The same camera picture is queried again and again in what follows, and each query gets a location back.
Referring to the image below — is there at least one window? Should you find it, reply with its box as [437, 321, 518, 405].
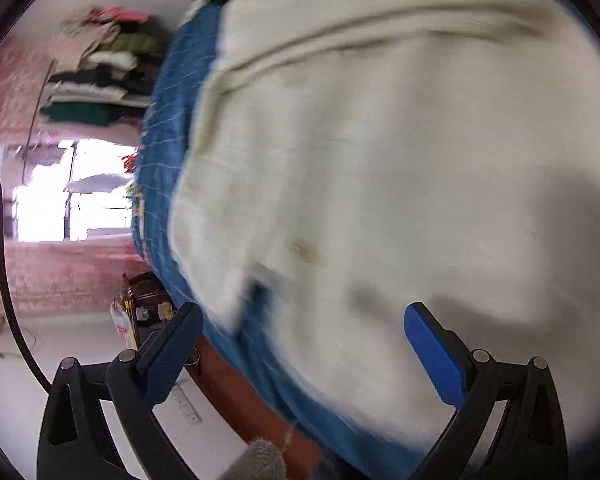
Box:
[5, 140, 143, 243]

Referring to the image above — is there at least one dark wooden cabinet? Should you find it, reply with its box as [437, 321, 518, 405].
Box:
[121, 271, 181, 351]

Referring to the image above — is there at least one white plastic bag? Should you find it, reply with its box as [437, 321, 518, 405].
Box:
[111, 300, 133, 347]

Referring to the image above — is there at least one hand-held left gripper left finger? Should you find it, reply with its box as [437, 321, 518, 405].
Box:
[36, 302, 204, 480]

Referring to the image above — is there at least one black cable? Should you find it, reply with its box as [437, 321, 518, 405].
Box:
[0, 153, 53, 394]

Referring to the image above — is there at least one pile of folded clothes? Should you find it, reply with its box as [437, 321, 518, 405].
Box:
[39, 6, 175, 126]

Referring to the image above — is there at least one cream large garment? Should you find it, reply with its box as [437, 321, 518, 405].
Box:
[170, 0, 600, 456]

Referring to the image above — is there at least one grey cloth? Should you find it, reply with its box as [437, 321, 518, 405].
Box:
[215, 439, 287, 480]

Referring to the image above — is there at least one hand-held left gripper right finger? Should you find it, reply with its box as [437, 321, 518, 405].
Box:
[404, 302, 569, 480]

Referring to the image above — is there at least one wooden bed frame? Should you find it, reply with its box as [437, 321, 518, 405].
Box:
[182, 335, 326, 476]

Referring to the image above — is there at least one blue checked bed sheet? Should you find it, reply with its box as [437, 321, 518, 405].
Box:
[131, 2, 431, 480]

